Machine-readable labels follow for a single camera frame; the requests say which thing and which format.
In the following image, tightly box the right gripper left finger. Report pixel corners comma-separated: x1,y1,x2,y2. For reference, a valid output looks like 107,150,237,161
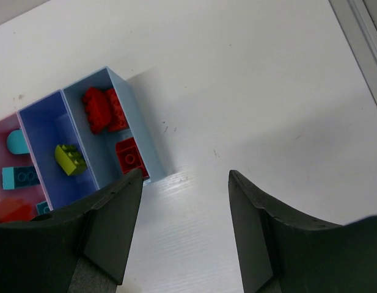
0,169,143,292

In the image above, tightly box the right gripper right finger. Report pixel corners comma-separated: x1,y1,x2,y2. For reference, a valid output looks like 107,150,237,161
228,170,377,292

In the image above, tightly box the lime green lego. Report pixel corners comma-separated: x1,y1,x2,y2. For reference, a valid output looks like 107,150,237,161
54,144,87,176

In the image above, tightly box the teal lego base brick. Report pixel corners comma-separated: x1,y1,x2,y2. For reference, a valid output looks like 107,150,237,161
2,166,40,190

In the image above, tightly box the red curved lego top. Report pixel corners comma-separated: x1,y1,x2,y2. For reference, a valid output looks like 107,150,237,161
115,137,149,179

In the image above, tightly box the teal curved lego brick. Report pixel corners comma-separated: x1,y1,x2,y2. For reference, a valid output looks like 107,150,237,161
7,129,29,155

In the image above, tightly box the red lego base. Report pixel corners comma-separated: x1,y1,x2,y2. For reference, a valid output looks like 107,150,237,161
82,87,112,134

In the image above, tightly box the small red lego brick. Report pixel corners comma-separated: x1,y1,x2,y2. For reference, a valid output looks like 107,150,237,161
0,198,33,223

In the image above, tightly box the small pink bin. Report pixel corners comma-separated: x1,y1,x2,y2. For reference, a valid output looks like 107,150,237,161
0,114,50,223

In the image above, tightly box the light blue bin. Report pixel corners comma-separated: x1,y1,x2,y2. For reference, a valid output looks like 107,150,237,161
63,67,166,189

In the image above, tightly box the periwinkle blue bin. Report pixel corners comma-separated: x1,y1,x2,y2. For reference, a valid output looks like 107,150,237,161
17,89,100,211

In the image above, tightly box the aluminium rail right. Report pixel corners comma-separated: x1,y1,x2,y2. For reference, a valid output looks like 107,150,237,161
329,1,377,106

